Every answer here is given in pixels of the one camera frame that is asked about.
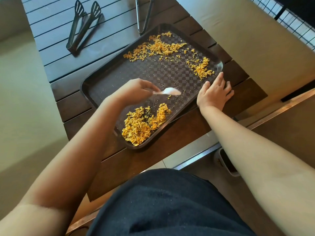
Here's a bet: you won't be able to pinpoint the person's right hand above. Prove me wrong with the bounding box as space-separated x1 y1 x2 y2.
197 72 235 112

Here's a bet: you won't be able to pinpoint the person's left hand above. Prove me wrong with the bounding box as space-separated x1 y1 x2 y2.
108 78 161 108

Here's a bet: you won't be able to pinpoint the dark brown checkered tray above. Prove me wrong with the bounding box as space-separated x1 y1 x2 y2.
80 23 224 150

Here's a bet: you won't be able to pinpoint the white plastic spoon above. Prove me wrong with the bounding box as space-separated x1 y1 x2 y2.
145 87 182 97

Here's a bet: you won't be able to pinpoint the person's left forearm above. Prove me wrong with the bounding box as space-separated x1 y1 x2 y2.
0 94 129 236

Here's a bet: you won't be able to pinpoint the person's right forearm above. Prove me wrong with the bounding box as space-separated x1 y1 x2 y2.
198 105 315 236

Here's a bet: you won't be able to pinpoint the small pile of yellow chips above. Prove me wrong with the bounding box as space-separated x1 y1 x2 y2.
186 57 215 80

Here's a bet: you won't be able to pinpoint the spread-out pile of yellow chips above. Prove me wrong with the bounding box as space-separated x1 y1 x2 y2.
123 31 196 63

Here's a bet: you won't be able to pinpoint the large pile of yellow chips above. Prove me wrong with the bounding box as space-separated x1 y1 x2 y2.
122 103 172 147

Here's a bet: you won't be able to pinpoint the metal tongs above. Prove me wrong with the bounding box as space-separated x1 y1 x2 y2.
135 0 156 35

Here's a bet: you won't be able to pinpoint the white slipper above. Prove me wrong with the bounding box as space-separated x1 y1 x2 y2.
213 148 241 177

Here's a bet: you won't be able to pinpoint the black slotted plastic tongs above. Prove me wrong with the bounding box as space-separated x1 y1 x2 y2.
66 0 105 56

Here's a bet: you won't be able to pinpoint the person's dark blue shirt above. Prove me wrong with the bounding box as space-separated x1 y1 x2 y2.
86 168 258 236

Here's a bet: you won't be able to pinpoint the metal floor rail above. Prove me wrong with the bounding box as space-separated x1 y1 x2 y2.
172 88 315 170

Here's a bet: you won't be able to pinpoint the black wire grid panel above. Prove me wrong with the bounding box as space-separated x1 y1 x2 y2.
248 0 315 51

